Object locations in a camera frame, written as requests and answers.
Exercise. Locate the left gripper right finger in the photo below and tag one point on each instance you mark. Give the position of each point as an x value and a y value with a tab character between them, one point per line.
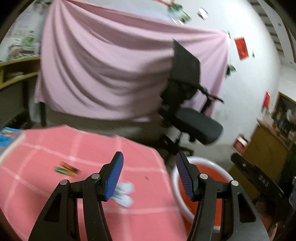
240	219

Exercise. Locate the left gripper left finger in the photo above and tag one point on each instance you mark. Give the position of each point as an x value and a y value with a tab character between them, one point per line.
58	219

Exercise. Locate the green orange wrapper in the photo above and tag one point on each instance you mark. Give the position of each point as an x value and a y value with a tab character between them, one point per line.
67	169

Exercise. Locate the white blue toothpaste tube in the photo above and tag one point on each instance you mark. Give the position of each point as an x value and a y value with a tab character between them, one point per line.
122	194

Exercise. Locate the wooden cabinet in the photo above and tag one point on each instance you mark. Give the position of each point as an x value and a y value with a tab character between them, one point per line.
268	150

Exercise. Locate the orange white plastic basin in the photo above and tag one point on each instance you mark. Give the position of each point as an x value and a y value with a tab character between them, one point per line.
198	186

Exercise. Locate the red white small box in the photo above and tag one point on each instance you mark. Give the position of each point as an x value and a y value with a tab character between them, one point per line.
240	144

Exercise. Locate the pink plaid tablecloth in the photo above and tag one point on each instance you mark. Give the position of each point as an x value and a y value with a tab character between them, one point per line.
28	178

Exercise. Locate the blue cover book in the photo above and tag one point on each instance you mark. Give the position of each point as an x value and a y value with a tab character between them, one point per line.
10	139

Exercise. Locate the black office chair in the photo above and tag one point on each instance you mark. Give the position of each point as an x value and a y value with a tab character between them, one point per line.
183	85

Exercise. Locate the pink hanging sheet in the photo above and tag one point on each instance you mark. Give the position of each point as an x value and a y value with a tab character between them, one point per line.
110	65

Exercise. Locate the green cap on wall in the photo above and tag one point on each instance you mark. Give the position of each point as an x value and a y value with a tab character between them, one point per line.
230	69

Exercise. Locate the red diamond wall poster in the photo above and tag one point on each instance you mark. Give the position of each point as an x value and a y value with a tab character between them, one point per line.
241	48

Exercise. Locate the wooden wall shelf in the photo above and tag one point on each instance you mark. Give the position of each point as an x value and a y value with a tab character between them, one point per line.
15	82

